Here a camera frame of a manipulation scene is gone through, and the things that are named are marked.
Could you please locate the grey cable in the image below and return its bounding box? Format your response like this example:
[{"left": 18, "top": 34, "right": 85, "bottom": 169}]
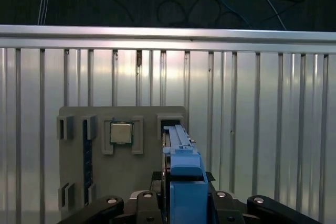
[{"left": 240, "top": 0, "right": 287, "bottom": 31}]

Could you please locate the grey parts rack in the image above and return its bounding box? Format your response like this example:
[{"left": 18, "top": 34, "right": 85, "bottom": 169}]
[{"left": 56, "top": 105, "right": 187, "bottom": 211}]

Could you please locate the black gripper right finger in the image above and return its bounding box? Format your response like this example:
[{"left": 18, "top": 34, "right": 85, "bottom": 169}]
[{"left": 206, "top": 171, "right": 325, "bottom": 224}]

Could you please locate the silver CPU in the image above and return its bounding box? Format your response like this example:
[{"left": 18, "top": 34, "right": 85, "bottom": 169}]
[{"left": 109, "top": 121, "right": 135, "bottom": 145}]

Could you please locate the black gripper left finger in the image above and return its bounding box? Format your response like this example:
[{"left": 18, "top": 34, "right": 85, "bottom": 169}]
[{"left": 59, "top": 171, "right": 166, "bottom": 224}]

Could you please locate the hard disk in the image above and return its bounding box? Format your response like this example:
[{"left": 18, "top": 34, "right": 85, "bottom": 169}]
[{"left": 160, "top": 125, "right": 209, "bottom": 224}]

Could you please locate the blue cable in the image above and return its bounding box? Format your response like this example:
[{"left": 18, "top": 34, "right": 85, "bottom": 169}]
[{"left": 205, "top": 0, "right": 251, "bottom": 28}]

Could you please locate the black looped cable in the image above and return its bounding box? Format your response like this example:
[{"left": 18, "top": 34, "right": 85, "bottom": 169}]
[{"left": 156, "top": 0, "right": 238, "bottom": 28}]

